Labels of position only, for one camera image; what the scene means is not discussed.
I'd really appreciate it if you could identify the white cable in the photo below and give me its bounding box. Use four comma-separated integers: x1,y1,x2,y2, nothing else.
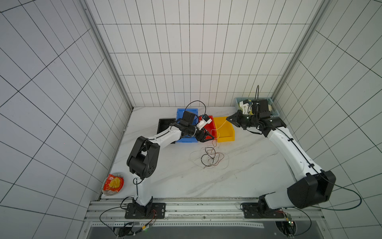
210,120,229,147

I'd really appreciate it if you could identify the coloured cable bundle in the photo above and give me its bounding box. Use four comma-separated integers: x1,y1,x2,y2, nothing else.
189,144,230,170

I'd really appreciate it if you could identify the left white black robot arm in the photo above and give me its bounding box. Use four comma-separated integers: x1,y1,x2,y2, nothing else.
126,111,214,213

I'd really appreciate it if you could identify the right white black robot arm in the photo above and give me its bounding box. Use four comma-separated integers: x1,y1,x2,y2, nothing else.
227,100,336,209

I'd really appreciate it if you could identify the red plastic bin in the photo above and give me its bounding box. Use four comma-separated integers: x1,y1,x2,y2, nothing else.
202,116,217,139

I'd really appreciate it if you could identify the yellow plastic bin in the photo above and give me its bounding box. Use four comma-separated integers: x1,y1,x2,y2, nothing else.
214,117,235,143

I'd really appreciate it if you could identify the light blue mesh basket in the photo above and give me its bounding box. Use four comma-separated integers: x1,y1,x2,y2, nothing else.
234,97,280,117

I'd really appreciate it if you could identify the blue plastic bin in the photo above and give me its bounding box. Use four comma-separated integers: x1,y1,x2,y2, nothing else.
177,109,199,143

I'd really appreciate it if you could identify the black plastic bin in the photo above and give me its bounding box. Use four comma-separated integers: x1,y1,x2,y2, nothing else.
155,118,180,147

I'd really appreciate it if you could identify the red yellow snack bag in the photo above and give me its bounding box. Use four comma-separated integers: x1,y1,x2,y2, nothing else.
102,173,124,196

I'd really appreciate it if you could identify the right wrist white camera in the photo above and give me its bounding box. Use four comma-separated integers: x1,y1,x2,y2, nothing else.
239,100,253,115

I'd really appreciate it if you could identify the wrist white camera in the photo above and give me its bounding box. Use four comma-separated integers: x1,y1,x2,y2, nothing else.
197,114,212,130
239,100,253,115

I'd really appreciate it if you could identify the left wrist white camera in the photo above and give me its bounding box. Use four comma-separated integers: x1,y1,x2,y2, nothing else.
197,114,212,130

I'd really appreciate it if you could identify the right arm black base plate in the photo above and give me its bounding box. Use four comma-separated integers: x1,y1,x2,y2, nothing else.
240,196,285,219

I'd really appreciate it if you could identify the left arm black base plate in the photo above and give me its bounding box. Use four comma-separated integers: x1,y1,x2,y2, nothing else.
124,202,166,219

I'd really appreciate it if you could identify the aluminium mounting rail frame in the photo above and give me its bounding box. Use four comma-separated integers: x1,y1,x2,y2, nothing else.
79,198,332,239

